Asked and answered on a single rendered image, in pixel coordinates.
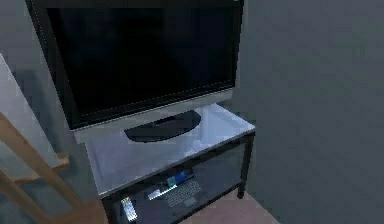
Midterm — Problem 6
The brown wooden frame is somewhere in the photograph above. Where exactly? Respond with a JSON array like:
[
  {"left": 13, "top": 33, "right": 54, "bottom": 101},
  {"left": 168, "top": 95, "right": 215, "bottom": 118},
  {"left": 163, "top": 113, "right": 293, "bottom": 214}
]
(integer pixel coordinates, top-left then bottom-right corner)
[{"left": 0, "top": 112, "right": 108, "bottom": 224}]

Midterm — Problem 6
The black glass-topped television stand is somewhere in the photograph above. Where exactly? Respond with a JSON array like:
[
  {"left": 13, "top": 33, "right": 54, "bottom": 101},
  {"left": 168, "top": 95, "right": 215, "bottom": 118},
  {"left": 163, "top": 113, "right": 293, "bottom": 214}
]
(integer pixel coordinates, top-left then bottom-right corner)
[{"left": 82, "top": 102, "right": 257, "bottom": 224}]

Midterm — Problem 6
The grey remote control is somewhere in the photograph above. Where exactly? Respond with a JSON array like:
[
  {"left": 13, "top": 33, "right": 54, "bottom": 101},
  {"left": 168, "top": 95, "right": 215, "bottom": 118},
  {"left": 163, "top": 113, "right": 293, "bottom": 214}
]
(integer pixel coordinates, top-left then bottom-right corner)
[{"left": 120, "top": 196, "right": 139, "bottom": 223}]

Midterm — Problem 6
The black flat television set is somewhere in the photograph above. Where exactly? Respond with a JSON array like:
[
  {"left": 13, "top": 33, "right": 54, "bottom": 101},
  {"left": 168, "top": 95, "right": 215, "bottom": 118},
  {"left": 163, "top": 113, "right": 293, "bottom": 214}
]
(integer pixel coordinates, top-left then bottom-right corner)
[{"left": 25, "top": 0, "right": 245, "bottom": 144}]

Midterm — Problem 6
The open grey black laptop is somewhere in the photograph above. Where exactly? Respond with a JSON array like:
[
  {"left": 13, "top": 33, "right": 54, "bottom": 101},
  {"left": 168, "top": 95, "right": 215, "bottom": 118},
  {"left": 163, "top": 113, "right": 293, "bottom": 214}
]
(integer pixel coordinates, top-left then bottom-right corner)
[{"left": 146, "top": 168, "right": 205, "bottom": 209}]

